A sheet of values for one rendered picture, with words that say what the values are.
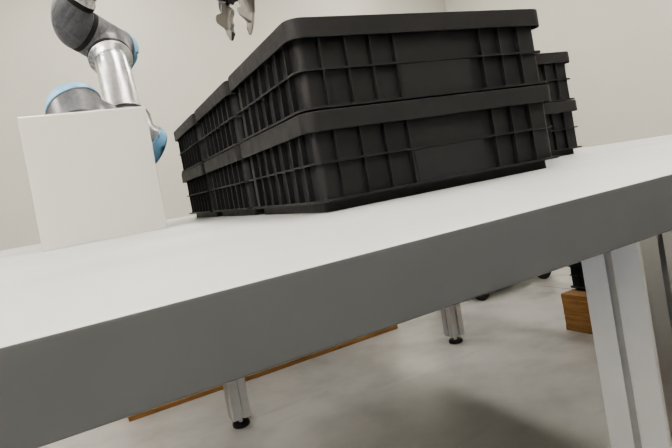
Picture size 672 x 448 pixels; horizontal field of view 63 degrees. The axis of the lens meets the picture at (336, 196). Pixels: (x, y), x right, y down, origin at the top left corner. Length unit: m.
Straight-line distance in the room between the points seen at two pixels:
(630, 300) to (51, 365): 0.45
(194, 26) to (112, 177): 3.53
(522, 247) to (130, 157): 0.88
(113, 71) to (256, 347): 1.33
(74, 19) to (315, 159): 1.08
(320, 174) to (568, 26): 4.31
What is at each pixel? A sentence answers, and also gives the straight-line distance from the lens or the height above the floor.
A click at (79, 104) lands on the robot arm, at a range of 1.26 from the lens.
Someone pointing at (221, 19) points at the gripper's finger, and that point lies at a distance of 1.50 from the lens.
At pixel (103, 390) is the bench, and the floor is 0.67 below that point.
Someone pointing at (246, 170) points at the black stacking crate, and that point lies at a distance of 0.94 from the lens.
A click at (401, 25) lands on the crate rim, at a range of 0.73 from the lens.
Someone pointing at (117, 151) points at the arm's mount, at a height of 0.86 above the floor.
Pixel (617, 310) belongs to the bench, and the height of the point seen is 0.58.
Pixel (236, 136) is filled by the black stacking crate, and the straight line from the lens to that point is 0.96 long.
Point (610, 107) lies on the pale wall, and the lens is 4.66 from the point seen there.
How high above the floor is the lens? 0.74
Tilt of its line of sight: 2 degrees down
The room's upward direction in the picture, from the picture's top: 10 degrees counter-clockwise
